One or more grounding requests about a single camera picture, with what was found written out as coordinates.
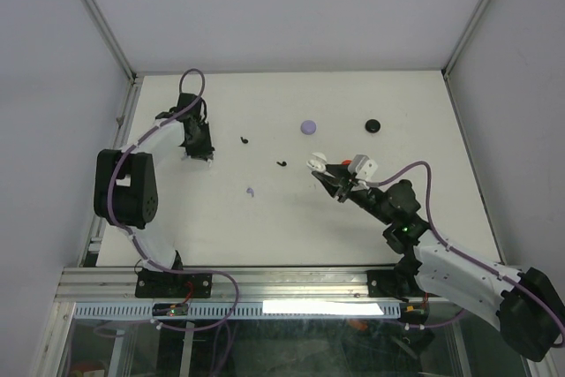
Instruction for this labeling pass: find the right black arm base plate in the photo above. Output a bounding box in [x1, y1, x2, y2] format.
[365, 268, 424, 302]

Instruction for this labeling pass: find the white slotted cable duct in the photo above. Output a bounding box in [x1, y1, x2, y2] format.
[74, 300, 401, 320]

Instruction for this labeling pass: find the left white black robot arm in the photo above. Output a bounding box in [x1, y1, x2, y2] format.
[94, 93, 215, 297]

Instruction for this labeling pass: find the aluminium mounting rail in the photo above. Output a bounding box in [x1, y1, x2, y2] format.
[54, 267, 447, 303]

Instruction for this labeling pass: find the purple earbud charging case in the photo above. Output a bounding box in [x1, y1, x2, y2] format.
[300, 120, 317, 135]

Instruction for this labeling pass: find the white earbud charging case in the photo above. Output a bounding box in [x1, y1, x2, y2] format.
[306, 152, 327, 173]

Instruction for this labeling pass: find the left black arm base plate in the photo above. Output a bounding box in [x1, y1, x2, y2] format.
[135, 268, 213, 299]

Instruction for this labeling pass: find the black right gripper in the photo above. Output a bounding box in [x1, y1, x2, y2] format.
[312, 162, 394, 226]

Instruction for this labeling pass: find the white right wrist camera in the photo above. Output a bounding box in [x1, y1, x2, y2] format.
[347, 155, 378, 187]

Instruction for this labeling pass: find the black earbud charging case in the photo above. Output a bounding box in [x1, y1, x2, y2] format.
[365, 118, 381, 134]

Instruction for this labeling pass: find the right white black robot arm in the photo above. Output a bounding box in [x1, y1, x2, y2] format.
[307, 155, 564, 362]

